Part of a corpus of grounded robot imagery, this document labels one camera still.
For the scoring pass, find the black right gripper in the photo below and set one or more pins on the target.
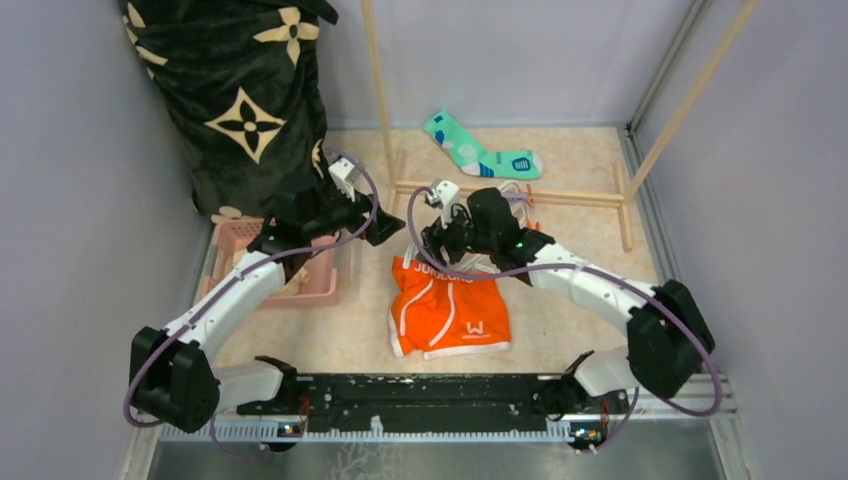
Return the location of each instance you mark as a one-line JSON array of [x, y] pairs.
[[435, 236]]

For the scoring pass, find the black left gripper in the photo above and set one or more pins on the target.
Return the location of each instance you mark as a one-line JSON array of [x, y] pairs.
[[385, 224]]

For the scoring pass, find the orange underwear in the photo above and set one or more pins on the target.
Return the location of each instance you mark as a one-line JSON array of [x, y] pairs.
[[440, 315]]

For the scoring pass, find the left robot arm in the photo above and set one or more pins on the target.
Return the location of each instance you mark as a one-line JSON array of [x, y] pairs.
[[171, 374]]

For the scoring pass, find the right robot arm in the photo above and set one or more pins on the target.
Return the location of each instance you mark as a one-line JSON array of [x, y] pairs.
[[667, 339]]

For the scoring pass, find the green blue patterned sock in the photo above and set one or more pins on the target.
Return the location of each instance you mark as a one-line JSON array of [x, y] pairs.
[[473, 159]]

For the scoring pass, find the beige cloth in basket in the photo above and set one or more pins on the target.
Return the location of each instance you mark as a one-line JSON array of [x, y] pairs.
[[293, 285]]

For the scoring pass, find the pink plastic basket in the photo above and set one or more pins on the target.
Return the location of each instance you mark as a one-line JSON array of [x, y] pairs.
[[227, 247]]

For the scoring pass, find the black floral blanket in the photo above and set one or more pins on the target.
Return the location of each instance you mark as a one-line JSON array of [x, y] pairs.
[[240, 82]]

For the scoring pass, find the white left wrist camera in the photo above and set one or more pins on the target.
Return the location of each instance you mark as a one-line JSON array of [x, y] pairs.
[[344, 174]]

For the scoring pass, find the wooden drying rack frame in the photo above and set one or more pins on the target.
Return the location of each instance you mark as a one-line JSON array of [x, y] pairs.
[[626, 187]]

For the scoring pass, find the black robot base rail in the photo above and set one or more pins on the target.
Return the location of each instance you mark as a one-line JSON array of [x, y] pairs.
[[433, 403]]

